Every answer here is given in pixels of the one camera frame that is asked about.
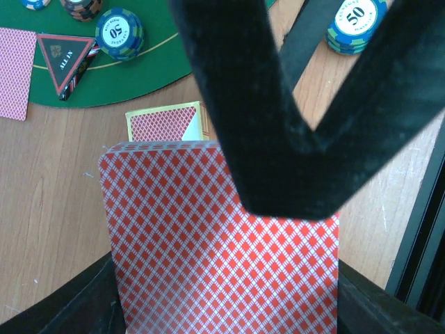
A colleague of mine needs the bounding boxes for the black triangular all-in button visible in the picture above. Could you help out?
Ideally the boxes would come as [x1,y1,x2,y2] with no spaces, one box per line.
[37,33,100,101]

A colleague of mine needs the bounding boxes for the round green poker mat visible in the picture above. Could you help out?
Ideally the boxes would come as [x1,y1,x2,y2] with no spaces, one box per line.
[0,0,279,109]

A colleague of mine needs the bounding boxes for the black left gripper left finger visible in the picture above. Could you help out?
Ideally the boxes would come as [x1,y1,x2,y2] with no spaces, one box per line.
[1,253,126,333]

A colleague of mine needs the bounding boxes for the blue 50 chips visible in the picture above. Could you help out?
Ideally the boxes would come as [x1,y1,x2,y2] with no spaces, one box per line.
[95,7,145,61]

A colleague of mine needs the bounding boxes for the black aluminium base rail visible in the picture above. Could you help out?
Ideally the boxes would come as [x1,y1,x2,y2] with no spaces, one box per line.
[314,1,444,315]

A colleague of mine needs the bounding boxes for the blue orange chips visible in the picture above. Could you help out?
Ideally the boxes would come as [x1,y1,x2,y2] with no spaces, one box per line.
[21,0,51,10]

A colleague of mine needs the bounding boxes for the red card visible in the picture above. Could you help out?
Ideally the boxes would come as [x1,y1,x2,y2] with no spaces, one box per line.
[1,27,37,121]

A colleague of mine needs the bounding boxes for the yellow red card box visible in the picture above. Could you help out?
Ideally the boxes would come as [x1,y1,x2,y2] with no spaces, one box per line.
[125,101,209,142]

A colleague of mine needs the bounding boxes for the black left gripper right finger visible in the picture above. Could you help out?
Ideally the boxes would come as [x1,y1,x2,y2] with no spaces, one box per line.
[337,260,444,333]

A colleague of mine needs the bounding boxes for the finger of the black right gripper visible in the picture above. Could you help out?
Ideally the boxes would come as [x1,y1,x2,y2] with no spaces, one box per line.
[170,1,444,221]

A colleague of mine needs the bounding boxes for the brown chips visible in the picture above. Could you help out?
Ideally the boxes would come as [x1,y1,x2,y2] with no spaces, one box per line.
[60,0,103,22]

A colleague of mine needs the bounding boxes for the blue 50 chip stack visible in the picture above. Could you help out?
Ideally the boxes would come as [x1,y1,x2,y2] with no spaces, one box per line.
[325,0,387,55]

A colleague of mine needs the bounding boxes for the red playing card deck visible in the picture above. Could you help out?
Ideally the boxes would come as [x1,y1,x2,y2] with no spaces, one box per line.
[98,141,339,333]

